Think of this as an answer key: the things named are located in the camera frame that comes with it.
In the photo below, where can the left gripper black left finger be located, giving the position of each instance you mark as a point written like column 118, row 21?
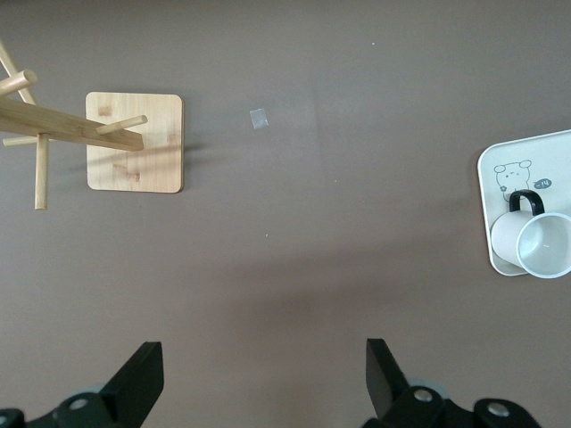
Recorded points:
column 129, row 392

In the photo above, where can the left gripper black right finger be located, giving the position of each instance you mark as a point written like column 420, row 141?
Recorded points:
column 388, row 388

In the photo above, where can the beige rabbit print tray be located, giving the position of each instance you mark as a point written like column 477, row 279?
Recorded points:
column 493, row 196

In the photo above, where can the wooden mug rack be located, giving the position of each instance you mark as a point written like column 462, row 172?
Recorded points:
column 151, row 169

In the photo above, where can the clear tape piece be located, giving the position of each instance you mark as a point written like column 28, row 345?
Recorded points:
column 259, row 119

